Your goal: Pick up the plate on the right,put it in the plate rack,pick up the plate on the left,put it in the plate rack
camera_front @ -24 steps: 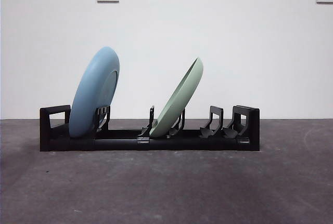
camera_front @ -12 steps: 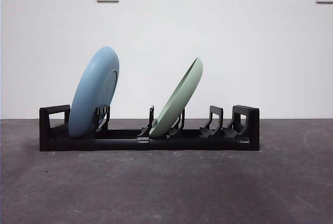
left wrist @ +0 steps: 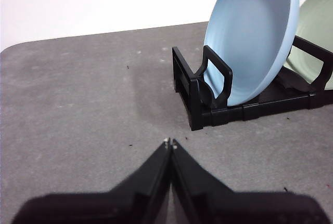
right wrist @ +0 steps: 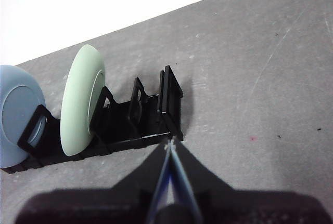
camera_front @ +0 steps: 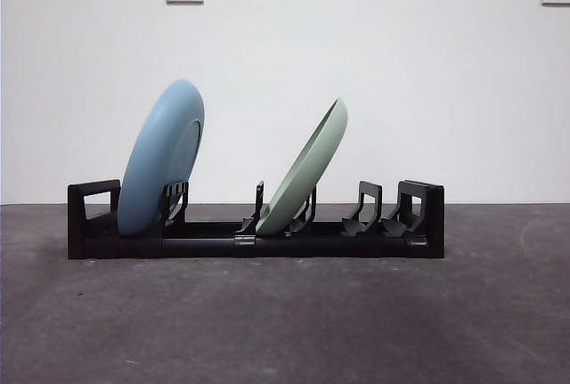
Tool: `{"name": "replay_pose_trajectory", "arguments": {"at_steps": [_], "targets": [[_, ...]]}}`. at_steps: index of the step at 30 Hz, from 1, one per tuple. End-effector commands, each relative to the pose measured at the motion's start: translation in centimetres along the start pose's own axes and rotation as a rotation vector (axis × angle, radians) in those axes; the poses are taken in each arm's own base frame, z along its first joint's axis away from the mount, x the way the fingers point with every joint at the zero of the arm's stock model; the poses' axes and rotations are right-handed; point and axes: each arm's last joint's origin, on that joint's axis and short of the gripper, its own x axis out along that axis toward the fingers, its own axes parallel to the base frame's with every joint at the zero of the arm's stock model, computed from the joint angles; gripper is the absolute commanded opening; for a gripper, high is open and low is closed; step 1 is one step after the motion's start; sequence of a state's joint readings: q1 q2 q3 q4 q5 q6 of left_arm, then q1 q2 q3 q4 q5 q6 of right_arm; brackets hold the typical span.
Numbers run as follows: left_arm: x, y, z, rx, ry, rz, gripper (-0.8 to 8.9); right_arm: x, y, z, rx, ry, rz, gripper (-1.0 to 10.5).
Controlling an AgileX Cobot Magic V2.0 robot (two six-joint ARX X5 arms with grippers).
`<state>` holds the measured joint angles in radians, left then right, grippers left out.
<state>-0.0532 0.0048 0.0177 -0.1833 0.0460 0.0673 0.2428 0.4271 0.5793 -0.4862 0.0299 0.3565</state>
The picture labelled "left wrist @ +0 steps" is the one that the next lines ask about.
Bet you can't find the black plastic plate rack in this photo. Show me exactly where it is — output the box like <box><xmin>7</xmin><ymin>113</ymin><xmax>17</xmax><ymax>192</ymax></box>
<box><xmin>171</xmin><ymin>35</ymin><xmax>333</xmax><ymax>132</ymax></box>

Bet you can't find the green round plate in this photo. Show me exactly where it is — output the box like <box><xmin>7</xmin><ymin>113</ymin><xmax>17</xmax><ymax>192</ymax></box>
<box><xmin>283</xmin><ymin>0</ymin><xmax>333</xmax><ymax>91</ymax></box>

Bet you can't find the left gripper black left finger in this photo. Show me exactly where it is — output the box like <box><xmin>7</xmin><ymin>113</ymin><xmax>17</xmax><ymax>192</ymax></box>
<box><xmin>11</xmin><ymin>137</ymin><xmax>173</xmax><ymax>224</ymax></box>

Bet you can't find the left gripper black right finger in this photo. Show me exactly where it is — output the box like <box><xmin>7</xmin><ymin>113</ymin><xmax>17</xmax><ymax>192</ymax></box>
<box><xmin>170</xmin><ymin>138</ymin><xmax>330</xmax><ymax>224</ymax></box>

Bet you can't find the blue round plate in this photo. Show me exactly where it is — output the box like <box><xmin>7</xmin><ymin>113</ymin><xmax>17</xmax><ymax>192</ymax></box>
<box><xmin>203</xmin><ymin>0</ymin><xmax>301</xmax><ymax>108</ymax></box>

